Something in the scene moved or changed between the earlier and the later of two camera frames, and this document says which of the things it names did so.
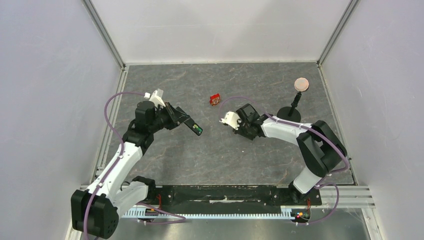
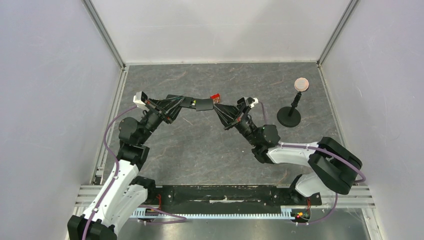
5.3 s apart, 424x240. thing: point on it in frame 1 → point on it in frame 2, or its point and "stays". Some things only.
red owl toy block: x=214 y=99 stays
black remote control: x=195 y=127 → x=176 y=101
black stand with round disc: x=292 y=113 stays
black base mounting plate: x=262 y=195 stays
